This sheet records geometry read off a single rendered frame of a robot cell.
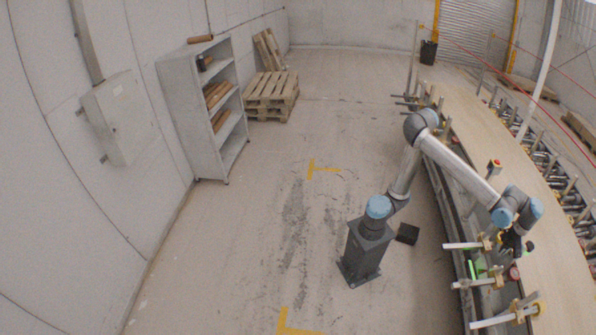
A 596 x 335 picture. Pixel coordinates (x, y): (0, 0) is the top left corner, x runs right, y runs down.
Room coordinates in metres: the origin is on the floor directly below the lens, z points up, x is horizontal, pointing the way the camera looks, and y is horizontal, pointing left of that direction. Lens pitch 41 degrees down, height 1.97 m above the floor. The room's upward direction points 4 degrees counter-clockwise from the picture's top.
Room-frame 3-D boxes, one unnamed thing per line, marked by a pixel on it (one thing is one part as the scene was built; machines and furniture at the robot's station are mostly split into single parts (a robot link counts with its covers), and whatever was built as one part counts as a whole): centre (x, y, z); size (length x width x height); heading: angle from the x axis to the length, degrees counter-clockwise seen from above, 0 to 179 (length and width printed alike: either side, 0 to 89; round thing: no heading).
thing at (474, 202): (0.79, -1.14, 0.93); 0.05 x 0.05 x 0.45; 79
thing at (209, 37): (2.61, 0.95, 1.59); 0.30 x 0.08 x 0.08; 79
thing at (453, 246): (0.51, -0.99, 0.82); 0.44 x 0.03 x 0.04; 79
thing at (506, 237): (0.35, -0.98, 1.15); 0.09 x 0.08 x 0.12; 169
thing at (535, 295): (0.04, -1.00, 0.89); 0.04 x 0.04 x 0.48; 79
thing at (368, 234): (0.89, -0.47, 0.65); 0.19 x 0.19 x 0.10
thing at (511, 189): (0.44, -0.91, 1.32); 0.12 x 0.12 x 0.09; 30
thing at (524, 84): (5.35, -7.95, 0.23); 2.41 x 0.77 x 0.17; 80
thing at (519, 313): (0.02, -1.00, 0.95); 0.14 x 0.06 x 0.05; 169
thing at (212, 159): (2.50, 0.96, 0.78); 0.90 x 0.45 x 1.55; 169
